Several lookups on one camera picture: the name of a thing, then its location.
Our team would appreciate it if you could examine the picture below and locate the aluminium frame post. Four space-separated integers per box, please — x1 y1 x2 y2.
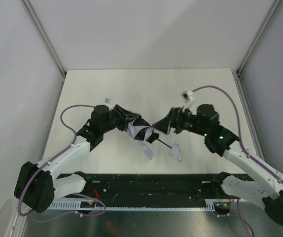
20 0 67 78
235 0 283 77

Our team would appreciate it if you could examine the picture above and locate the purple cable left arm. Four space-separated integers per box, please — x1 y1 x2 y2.
17 104 107 222

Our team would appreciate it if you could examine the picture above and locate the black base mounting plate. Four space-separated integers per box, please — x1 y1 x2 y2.
55 172 241 213

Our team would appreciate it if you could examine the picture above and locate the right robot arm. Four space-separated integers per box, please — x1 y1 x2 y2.
113 104 283 226

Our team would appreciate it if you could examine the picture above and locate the aluminium frame post left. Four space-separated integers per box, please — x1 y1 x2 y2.
20 0 67 78

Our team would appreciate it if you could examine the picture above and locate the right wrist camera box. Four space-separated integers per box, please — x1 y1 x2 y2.
181 90 195 110

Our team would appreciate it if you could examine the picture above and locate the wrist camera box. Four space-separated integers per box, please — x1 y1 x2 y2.
104 98 111 105
181 90 195 110

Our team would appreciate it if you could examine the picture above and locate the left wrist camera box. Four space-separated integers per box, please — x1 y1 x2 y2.
104 98 111 105

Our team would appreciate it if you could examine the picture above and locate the white slotted cable duct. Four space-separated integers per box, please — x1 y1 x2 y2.
47 199 233 212

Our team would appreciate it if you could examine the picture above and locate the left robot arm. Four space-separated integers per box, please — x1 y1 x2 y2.
14 105 135 216

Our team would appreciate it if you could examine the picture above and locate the aluminium frame post right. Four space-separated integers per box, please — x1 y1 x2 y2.
235 0 283 77

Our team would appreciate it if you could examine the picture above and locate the lilac folding umbrella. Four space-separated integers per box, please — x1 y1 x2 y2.
125 116 183 162

